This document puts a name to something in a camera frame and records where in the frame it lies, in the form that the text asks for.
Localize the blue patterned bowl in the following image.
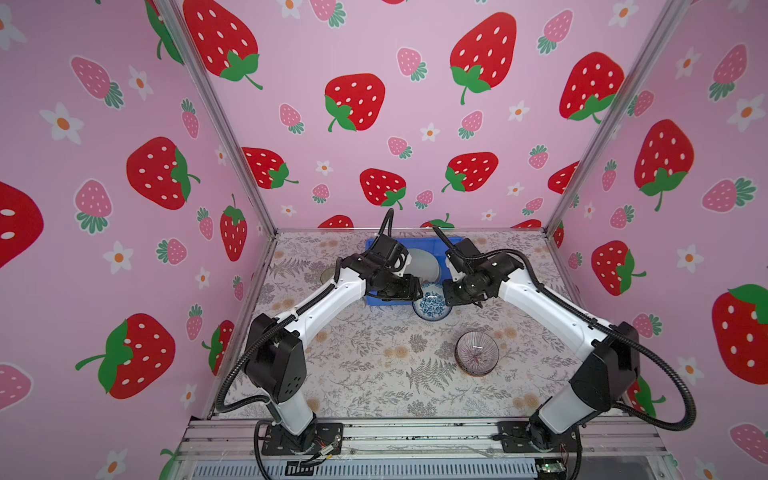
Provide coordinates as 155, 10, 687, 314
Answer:
412, 283, 452, 322

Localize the green flower plate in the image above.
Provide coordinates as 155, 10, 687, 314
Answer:
404, 249, 441, 284

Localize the purple striped bowl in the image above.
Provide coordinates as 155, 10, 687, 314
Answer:
454, 331, 500, 377

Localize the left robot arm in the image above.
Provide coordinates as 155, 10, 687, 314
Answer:
243, 234, 423, 439

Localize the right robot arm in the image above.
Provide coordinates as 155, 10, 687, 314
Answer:
443, 238, 639, 451

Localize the blue plastic bin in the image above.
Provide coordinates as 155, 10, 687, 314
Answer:
399, 237, 452, 284

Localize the green glass cup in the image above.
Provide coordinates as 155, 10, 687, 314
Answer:
320, 267, 335, 284

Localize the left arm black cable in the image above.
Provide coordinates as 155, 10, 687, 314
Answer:
214, 208, 397, 415

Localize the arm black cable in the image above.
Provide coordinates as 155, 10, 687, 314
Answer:
214, 208, 397, 415
431, 224, 698, 432

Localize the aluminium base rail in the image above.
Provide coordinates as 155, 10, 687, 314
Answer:
164, 417, 683, 479

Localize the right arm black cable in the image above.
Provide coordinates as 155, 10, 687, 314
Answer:
431, 224, 698, 432

